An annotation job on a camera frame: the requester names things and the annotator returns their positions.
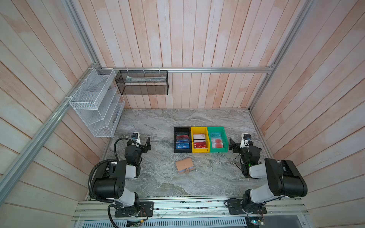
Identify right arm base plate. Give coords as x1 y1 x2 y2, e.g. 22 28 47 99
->
224 198 267 215

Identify cards stack in black bin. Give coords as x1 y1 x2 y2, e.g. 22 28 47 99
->
175 133 190 149

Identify white wire mesh shelf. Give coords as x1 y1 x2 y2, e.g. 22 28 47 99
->
69 67 125 138

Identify yellow plastic bin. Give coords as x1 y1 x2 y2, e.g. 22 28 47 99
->
191 127 210 153

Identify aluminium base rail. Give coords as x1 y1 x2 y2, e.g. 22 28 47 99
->
72 196 309 221

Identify black plastic bin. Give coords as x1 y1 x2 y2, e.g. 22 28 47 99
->
174 127 193 154

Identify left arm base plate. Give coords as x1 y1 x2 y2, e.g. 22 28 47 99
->
115 201 154 219

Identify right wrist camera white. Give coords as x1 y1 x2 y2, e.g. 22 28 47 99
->
240 133 251 148

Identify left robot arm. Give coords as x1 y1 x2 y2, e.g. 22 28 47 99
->
87 133 152 210

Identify cards stack in yellow bin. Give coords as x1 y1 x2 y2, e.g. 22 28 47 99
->
193 134 207 149

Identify black mesh wall basket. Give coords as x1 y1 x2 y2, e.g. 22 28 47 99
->
115 69 169 96

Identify black corrugated cable conduit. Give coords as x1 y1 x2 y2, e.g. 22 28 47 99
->
87 137 137 228

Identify green plastic bin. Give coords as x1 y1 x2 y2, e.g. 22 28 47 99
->
207 126 229 153

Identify cards stack in green bin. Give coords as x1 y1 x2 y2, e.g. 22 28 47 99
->
210 132 224 149

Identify tan leather card holder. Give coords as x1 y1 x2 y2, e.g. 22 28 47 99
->
175 158 195 174

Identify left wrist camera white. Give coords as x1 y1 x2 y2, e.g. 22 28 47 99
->
131 132 141 145

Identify horizontal aluminium wall rail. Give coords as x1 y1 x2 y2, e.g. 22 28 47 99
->
112 66 273 74

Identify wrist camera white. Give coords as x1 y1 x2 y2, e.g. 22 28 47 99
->
131 132 141 145
240 133 251 148

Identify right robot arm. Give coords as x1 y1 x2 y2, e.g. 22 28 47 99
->
226 134 308 214

